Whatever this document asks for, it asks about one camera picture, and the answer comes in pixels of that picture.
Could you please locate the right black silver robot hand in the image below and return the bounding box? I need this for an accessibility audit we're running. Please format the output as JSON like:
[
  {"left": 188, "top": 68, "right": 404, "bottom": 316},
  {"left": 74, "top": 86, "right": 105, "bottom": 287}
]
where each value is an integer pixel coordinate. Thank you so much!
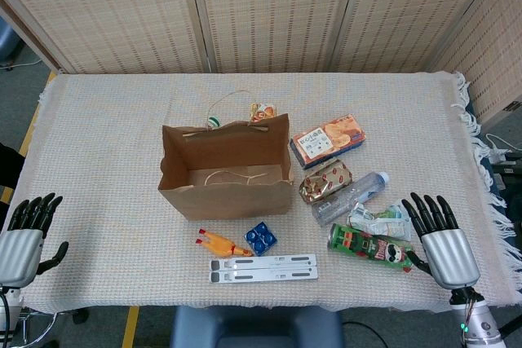
[{"left": 401, "top": 192, "right": 480, "bottom": 290}]

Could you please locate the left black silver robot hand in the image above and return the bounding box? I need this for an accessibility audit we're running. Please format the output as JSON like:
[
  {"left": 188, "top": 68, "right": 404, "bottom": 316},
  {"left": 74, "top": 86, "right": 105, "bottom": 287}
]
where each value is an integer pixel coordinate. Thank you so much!
[{"left": 0, "top": 192, "right": 69, "bottom": 288}]

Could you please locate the silver white wrapper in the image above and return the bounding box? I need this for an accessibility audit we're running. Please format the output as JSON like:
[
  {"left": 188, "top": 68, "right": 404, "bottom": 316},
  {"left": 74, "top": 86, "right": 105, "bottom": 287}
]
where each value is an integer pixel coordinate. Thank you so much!
[{"left": 346, "top": 200, "right": 413, "bottom": 242}]

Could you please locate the green chips can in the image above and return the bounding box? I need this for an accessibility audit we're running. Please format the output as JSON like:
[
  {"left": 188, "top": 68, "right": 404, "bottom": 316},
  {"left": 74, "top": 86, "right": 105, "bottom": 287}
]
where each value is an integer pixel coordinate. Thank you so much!
[{"left": 327, "top": 223, "right": 415, "bottom": 274}]

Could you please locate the clear plastic water bottle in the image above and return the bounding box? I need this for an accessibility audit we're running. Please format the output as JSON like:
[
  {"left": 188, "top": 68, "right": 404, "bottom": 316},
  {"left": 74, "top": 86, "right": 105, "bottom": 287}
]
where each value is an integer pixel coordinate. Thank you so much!
[{"left": 312, "top": 171, "right": 391, "bottom": 226}]

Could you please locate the gold snack pack red print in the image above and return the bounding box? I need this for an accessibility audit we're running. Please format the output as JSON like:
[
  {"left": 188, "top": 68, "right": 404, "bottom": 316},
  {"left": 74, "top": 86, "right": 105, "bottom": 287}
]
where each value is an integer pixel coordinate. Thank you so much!
[{"left": 299, "top": 159, "right": 354, "bottom": 205}]

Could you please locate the orange blue biscuit box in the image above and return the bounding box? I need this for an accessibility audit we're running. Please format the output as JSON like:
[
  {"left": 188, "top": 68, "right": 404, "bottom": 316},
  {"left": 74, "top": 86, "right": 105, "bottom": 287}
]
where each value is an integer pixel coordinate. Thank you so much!
[{"left": 290, "top": 114, "right": 366, "bottom": 170}]

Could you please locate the brown paper bag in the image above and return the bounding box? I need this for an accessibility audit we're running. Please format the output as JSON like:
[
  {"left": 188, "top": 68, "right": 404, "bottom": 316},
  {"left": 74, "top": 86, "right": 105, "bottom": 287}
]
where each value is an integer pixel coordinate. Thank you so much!
[{"left": 157, "top": 89, "right": 295, "bottom": 222}]

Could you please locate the orange snack packet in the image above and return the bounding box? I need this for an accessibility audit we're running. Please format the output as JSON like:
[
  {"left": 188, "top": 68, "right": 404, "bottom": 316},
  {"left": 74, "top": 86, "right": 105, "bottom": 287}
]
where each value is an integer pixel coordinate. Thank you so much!
[{"left": 249, "top": 102, "right": 278, "bottom": 124}]

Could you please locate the chrome stool base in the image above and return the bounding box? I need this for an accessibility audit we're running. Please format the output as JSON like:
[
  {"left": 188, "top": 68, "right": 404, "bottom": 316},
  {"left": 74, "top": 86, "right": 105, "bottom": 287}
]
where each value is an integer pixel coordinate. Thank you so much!
[{"left": 15, "top": 309, "right": 89, "bottom": 348}]

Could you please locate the white power strip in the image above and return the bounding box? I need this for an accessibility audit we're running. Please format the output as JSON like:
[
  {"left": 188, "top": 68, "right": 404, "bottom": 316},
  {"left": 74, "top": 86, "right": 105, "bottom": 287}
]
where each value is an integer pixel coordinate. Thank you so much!
[{"left": 484, "top": 134, "right": 522, "bottom": 165}]

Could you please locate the beige woven tablecloth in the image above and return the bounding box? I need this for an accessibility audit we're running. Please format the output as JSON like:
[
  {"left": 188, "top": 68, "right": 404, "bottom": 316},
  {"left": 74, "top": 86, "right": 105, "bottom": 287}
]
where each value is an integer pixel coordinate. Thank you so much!
[{"left": 7, "top": 70, "right": 522, "bottom": 316}]

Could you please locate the grey folding laptop stand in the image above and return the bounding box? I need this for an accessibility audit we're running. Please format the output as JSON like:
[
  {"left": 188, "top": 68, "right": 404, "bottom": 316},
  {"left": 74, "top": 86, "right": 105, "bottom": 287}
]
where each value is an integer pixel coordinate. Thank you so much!
[{"left": 209, "top": 253, "right": 319, "bottom": 284}]

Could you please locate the blue building block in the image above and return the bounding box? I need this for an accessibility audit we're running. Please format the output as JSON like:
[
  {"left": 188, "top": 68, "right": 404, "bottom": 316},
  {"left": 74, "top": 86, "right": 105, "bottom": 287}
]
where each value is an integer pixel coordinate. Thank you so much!
[{"left": 243, "top": 221, "right": 278, "bottom": 254}]

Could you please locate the yellow rubber chicken toy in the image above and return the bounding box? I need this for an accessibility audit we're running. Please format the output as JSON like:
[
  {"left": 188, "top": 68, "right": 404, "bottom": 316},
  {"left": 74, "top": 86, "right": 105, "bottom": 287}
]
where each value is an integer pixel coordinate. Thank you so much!
[{"left": 194, "top": 227, "right": 254, "bottom": 258}]

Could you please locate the woven folding screen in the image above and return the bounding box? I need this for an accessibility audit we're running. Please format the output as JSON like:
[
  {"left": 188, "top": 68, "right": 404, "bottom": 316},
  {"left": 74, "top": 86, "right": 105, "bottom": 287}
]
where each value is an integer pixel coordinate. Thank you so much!
[{"left": 0, "top": 0, "right": 522, "bottom": 121}]

